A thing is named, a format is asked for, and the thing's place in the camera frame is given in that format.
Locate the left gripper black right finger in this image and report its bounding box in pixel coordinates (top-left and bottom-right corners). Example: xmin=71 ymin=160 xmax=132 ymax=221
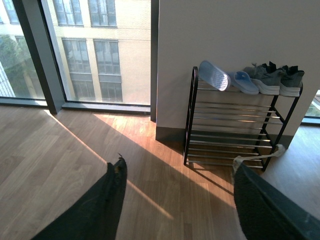
xmin=233 ymin=159 xmax=320 ymax=240

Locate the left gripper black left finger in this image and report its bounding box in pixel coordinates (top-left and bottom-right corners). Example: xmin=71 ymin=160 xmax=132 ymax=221
xmin=33 ymin=155 xmax=127 ymax=240

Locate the grey knit sneaker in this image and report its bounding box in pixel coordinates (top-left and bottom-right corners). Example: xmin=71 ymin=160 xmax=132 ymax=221
xmin=279 ymin=65 xmax=305 ymax=97
xmin=243 ymin=63 xmax=284 ymax=96

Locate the white rubber slipper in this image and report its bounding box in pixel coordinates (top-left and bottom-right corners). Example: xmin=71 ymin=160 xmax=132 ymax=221
xmin=198 ymin=60 xmax=231 ymax=92
xmin=226 ymin=71 xmax=259 ymax=95

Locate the black metal shoe rack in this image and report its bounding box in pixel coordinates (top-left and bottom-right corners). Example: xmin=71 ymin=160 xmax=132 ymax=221
xmin=183 ymin=66 xmax=300 ymax=171

